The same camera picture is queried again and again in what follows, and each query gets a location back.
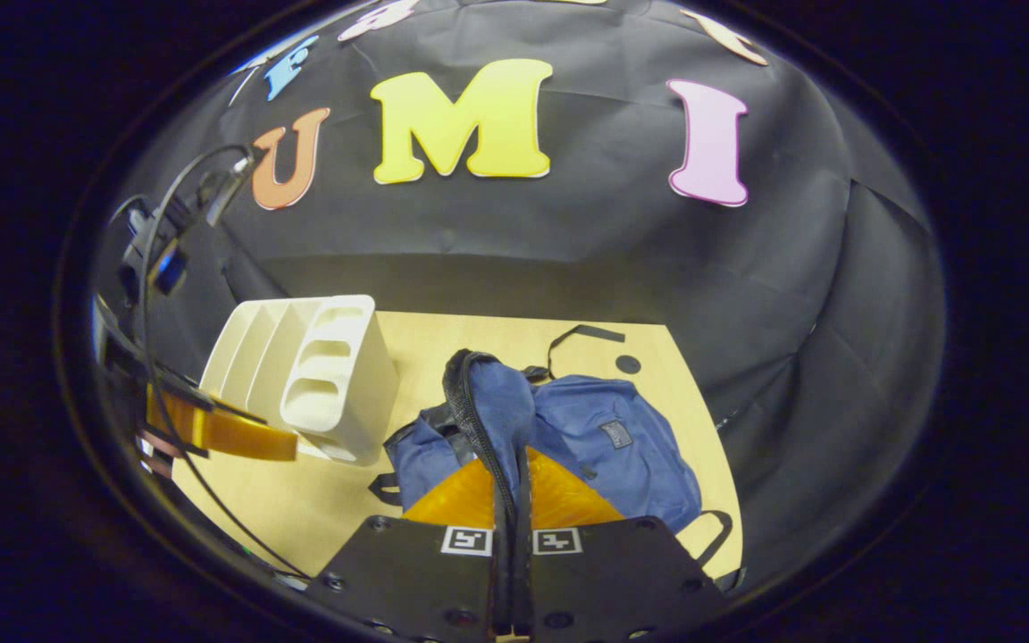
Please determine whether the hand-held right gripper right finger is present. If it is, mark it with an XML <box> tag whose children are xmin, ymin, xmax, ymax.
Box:
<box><xmin>517</xmin><ymin>445</ymin><xmax>732</xmax><ymax>643</ymax></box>

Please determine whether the black backdrop cloth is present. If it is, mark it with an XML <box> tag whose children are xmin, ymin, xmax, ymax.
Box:
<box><xmin>90</xmin><ymin>0</ymin><xmax>949</xmax><ymax>590</ymax></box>

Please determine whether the white plastic bookshelf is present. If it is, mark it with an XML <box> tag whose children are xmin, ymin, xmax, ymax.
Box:
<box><xmin>199</xmin><ymin>294</ymin><xmax>401</xmax><ymax>468</ymax></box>

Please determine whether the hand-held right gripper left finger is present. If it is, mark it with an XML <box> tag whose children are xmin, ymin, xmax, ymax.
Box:
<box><xmin>311</xmin><ymin>455</ymin><xmax>515</xmax><ymax>643</ymax></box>

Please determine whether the blue schoolbag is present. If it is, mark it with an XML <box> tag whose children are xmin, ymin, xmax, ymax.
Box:
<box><xmin>368</xmin><ymin>323</ymin><xmax>737</xmax><ymax>572</ymax></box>

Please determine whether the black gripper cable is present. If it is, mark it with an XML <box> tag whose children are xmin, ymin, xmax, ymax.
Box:
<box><xmin>138</xmin><ymin>143</ymin><xmax>312</xmax><ymax>580</ymax></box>

